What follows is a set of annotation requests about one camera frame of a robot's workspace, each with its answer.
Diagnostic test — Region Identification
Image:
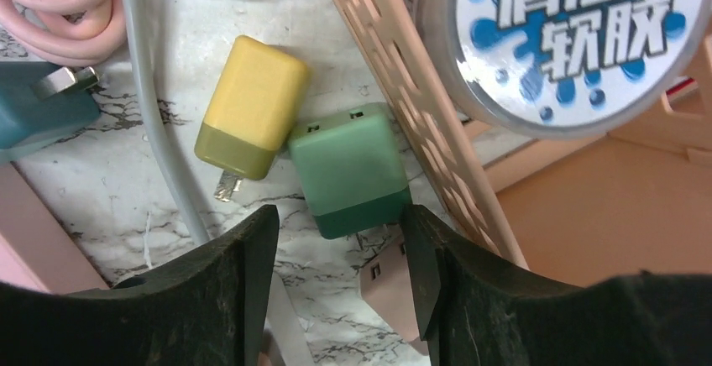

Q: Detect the yellow plug adapter centre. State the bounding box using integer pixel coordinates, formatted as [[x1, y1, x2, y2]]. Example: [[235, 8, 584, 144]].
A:
[[194, 35, 310, 201]]

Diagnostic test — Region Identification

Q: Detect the teal plug adapter behind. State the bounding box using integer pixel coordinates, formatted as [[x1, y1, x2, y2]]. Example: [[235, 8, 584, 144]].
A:
[[1, 61, 100, 150]]

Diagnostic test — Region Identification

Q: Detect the orange mesh file organizer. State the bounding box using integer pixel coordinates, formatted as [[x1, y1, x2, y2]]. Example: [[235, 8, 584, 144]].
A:
[[333, 0, 711, 286]]

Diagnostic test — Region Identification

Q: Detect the white power strip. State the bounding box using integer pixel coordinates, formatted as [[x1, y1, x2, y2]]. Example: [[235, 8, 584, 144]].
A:
[[266, 272, 315, 365]]

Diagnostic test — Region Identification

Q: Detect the pink power strip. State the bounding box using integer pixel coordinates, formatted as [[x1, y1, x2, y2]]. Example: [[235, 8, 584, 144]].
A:
[[1, 164, 107, 295]]

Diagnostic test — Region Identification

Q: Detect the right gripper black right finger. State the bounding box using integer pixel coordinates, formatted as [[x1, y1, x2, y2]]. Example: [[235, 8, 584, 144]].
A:
[[401, 205, 711, 365]]

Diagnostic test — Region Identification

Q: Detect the dark green plug adapter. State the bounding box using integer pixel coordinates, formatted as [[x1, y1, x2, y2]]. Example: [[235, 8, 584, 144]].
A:
[[287, 102, 412, 239]]

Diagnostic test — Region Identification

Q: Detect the blue patterned round tin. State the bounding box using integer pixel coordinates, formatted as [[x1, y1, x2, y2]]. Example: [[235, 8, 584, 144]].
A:
[[412, 0, 711, 139]]

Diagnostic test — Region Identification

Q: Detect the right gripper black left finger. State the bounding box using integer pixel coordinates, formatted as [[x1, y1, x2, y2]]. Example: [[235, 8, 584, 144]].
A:
[[1, 205, 280, 365]]

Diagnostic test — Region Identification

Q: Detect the pink cable bundle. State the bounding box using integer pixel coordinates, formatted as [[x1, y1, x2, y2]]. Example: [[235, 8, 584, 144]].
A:
[[0, 0, 128, 68]]

